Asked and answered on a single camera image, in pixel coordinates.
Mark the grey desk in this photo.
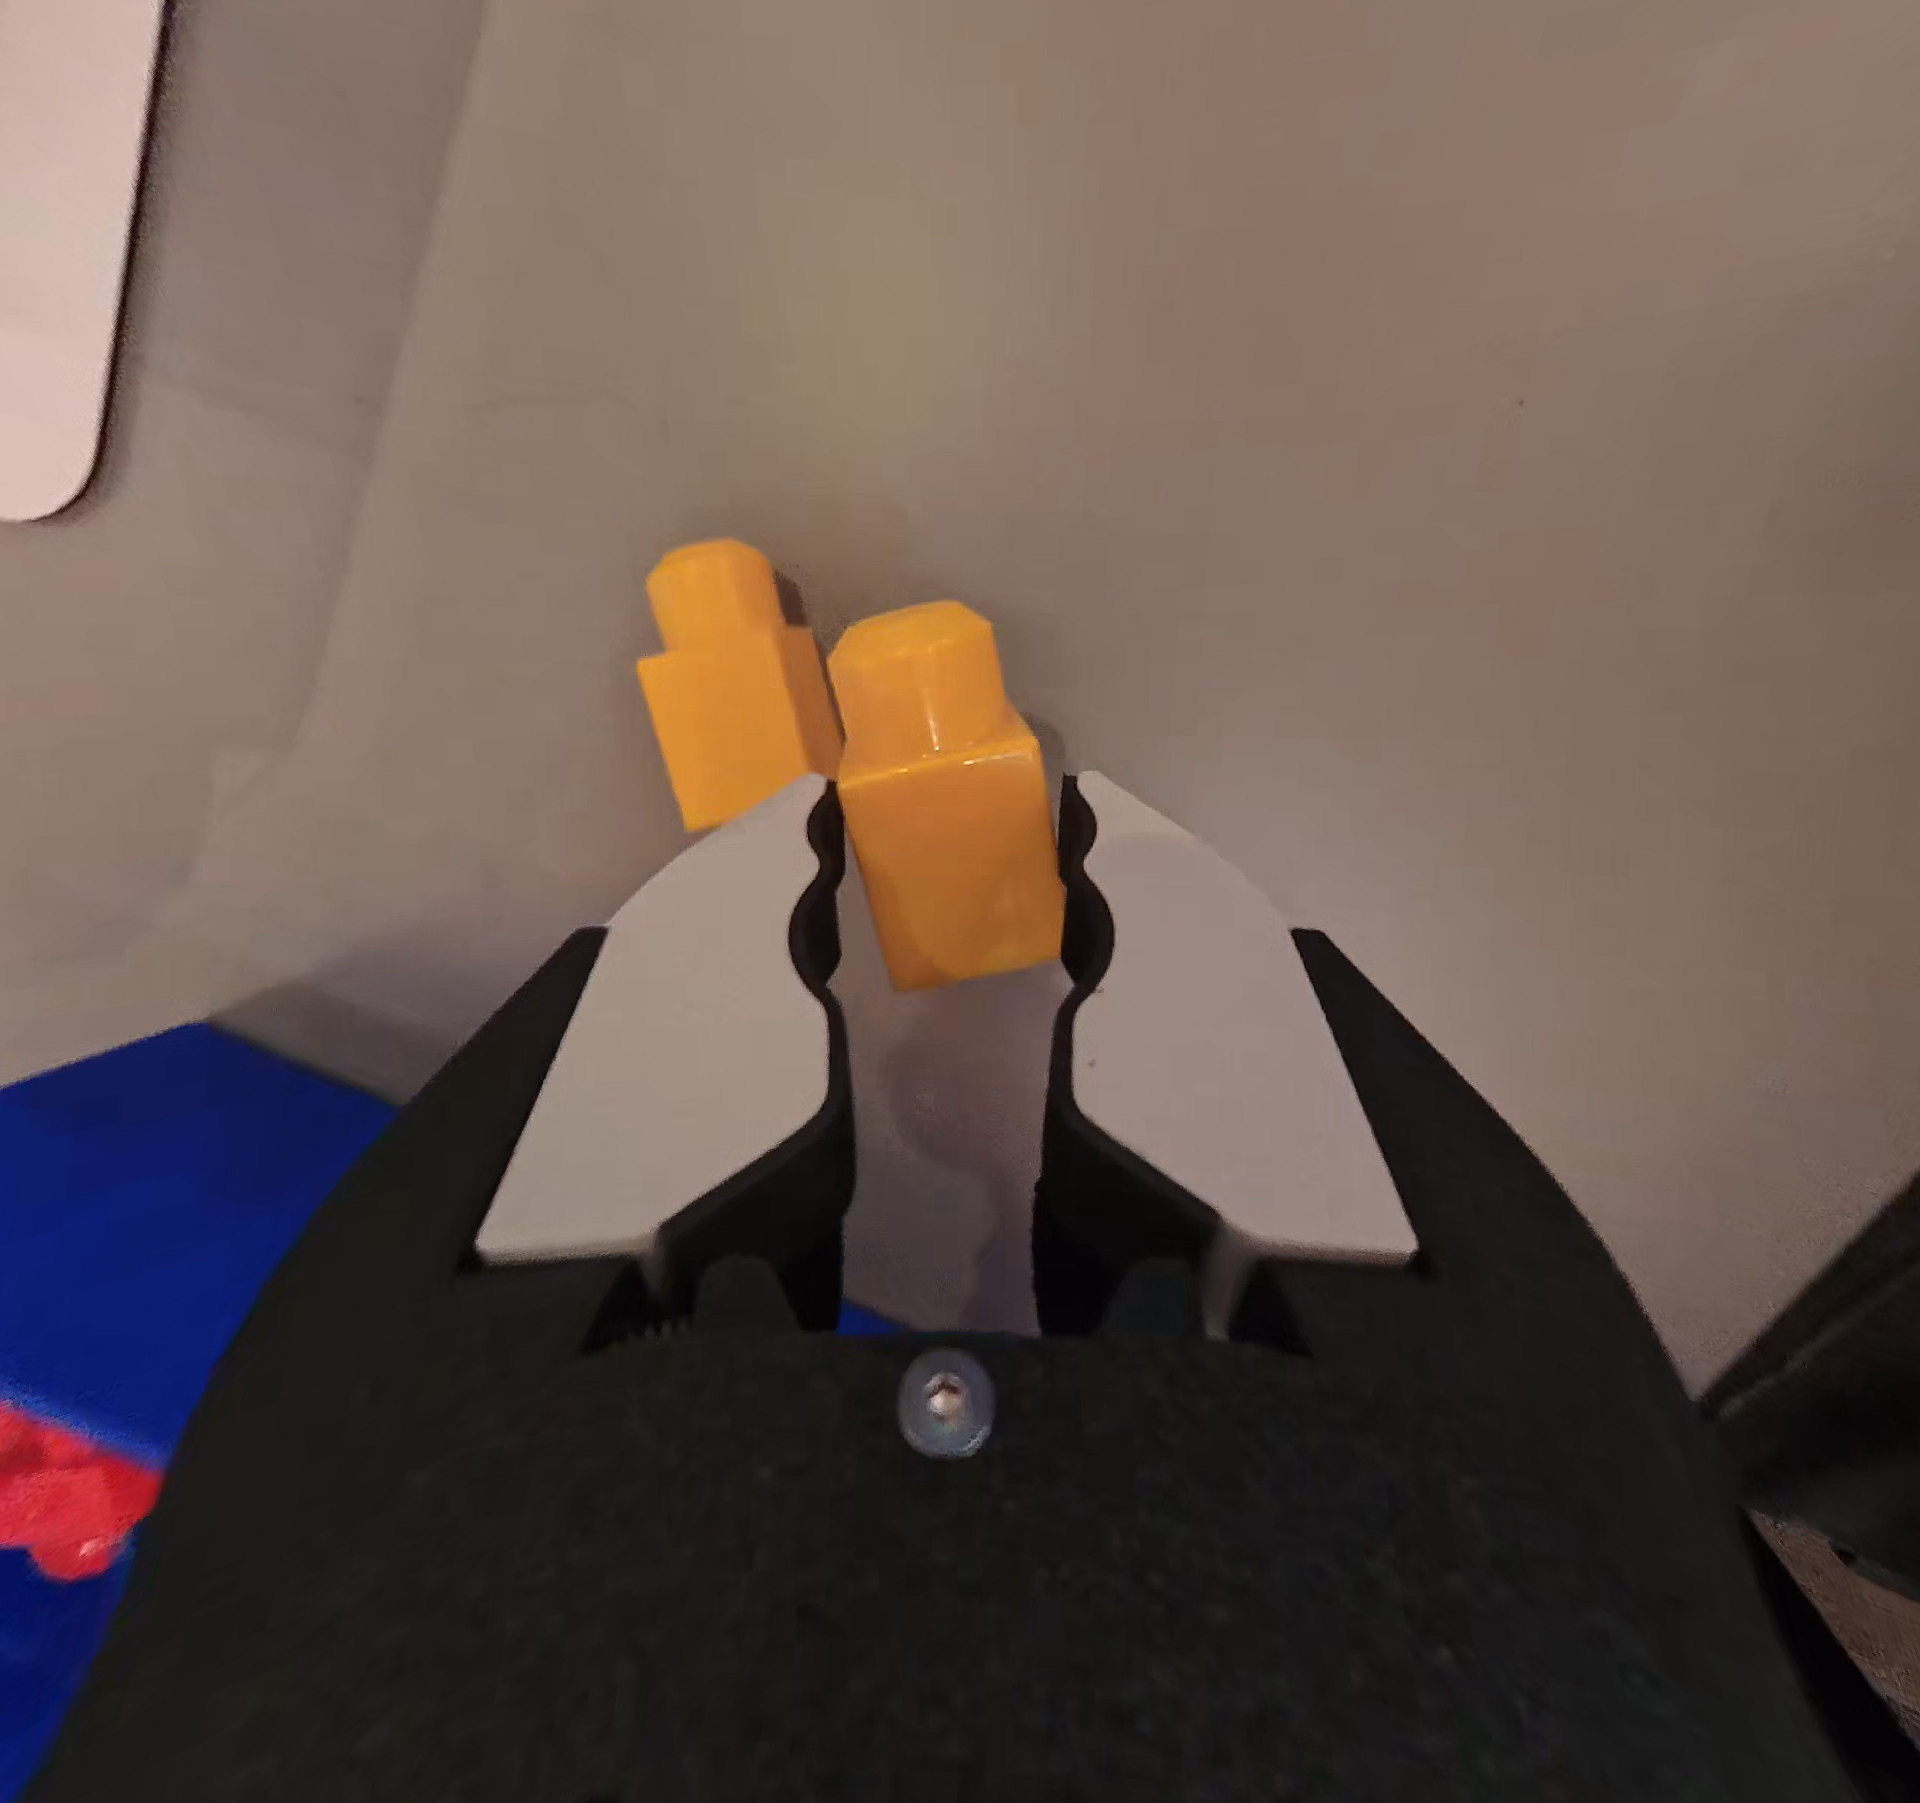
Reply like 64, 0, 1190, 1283
0, 0, 1920, 1399

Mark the yellow single-stud toy block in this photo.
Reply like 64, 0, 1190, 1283
638, 538, 845, 833
826, 603, 1070, 994

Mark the blue plastic bin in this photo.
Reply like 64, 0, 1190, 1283
0, 1020, 408, 1803

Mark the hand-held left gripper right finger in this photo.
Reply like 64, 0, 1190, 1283
1034, 768, 1419, 1337

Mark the pile of colourful toy blocks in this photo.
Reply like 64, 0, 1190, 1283
0, 1399, 164, 1583

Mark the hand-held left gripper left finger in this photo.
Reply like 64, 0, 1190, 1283
471, 775, 856, 1264

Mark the white stand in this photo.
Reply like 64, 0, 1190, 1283
0, 0, 190, 527

